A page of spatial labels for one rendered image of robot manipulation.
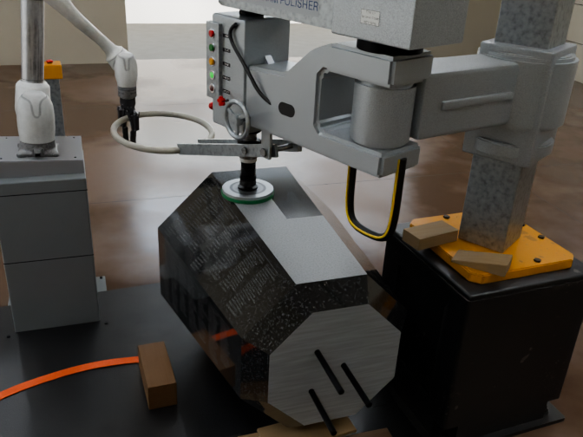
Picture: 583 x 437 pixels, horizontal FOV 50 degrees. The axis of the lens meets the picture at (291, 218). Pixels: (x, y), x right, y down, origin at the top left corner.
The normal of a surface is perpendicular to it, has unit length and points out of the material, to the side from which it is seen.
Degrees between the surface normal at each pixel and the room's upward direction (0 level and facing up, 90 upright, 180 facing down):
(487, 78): 90
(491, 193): 90
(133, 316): 0
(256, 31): 90
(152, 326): 0
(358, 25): 90
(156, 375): 0
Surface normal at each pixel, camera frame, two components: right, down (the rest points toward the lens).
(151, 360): 0.05, -0.90
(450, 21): 0.67, 0.35
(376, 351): 0.33, 0.43
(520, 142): -0.62, 0.31
